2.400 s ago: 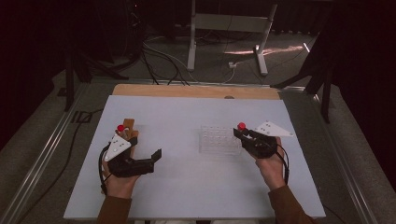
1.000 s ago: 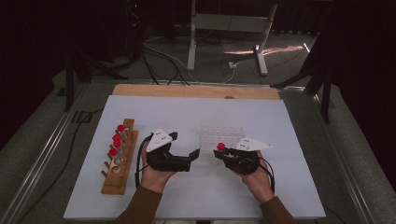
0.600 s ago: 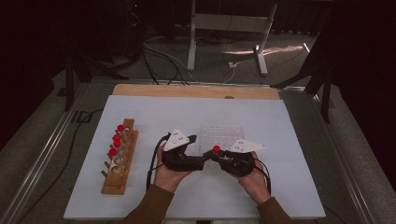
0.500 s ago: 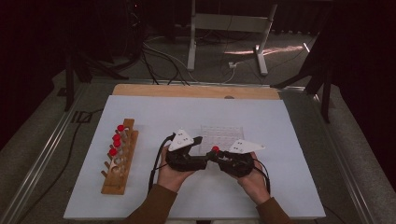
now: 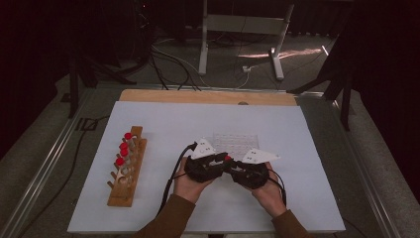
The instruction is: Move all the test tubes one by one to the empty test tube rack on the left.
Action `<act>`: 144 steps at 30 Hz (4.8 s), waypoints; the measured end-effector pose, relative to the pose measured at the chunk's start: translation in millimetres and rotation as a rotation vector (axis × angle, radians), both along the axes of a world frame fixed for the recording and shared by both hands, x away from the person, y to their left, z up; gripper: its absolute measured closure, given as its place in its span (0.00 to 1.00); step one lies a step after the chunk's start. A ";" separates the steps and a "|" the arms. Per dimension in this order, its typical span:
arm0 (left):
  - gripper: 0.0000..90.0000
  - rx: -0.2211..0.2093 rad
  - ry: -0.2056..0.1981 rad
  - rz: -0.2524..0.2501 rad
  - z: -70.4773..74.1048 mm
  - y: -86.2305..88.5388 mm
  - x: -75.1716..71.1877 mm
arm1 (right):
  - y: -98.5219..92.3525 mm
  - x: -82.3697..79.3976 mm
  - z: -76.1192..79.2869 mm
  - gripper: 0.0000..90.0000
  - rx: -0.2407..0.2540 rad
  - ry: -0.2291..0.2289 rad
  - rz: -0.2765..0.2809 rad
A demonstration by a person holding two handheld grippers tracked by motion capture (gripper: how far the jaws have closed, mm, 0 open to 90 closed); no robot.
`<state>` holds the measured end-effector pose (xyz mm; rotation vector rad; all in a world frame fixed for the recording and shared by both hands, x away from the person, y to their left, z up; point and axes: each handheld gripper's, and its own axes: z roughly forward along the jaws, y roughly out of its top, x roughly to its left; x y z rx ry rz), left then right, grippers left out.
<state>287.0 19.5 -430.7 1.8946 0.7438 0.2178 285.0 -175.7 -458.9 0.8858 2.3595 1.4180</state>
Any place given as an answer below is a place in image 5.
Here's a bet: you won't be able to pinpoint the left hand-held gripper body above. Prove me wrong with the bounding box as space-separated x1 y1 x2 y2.
183 137 223 183

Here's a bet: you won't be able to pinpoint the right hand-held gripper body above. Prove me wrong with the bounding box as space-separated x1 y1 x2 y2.
233 148 281 190

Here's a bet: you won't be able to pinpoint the clear plastic tube rack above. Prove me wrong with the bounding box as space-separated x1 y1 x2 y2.
211 132 262 160

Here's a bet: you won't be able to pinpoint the wooden test tube rack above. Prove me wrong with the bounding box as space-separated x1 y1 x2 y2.
106 125 149 208

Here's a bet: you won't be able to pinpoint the person's left hand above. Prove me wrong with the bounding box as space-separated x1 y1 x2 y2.
172 158 212 204

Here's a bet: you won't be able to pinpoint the person's right hand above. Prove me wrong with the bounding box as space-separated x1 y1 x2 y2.
250 163 288 218

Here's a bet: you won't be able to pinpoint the white table mat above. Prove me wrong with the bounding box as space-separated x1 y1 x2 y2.
66 100 347 234

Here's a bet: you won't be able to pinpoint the black stand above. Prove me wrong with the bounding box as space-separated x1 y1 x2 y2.
286 29 356 132
67 49 138 119

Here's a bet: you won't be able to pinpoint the black equipment rack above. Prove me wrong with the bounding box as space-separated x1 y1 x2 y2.
132 0 157 63

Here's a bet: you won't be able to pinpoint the black curtain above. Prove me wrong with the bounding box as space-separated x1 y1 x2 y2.
346 0 420 202
0 0 133 160

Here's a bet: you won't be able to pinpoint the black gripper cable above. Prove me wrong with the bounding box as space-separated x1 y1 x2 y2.
267 168 288 207
157 141 198 216

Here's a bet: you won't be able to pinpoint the white floor cable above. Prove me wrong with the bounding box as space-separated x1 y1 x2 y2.
153 39 214 88

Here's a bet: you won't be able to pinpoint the black floor cables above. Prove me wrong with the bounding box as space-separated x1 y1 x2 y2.
150 46 202 92

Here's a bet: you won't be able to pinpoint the metal floor rail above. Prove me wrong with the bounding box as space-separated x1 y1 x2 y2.
330 97 402 238
0 87 97 238

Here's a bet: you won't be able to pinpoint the black floor cable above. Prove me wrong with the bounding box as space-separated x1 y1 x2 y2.
16 114 111 238

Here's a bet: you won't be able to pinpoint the white desk frame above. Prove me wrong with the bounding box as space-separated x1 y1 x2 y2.
197 0 295 81

